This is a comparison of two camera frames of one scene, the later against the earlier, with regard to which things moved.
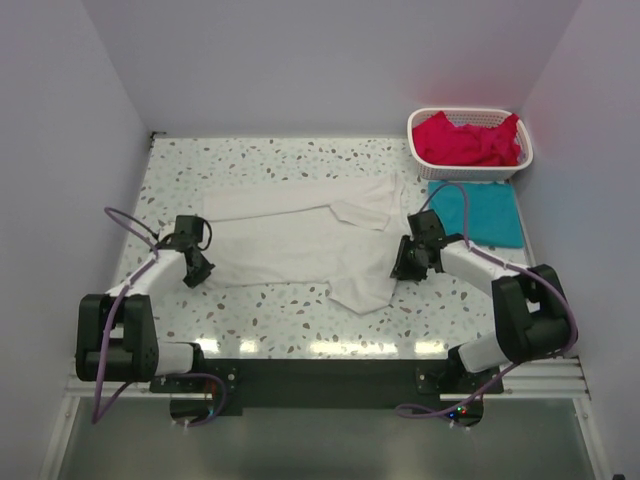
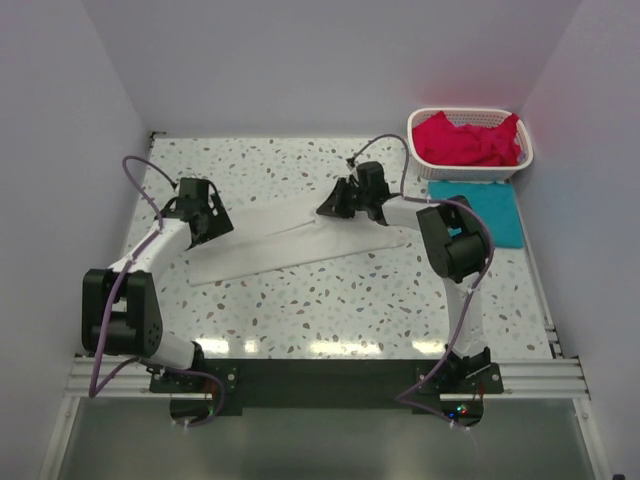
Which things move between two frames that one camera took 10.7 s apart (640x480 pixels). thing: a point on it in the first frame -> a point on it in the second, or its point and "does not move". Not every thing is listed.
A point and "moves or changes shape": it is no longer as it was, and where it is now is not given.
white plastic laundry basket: (473, 116) does not move
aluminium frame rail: (564, 379) does not move
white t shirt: (344, 232) moves or changes shape
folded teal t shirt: (494, 219) does not move
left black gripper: (201, 275) -> (219, 223)
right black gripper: (401, 270) -> (334, 206)
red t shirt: (437, 140) does not move
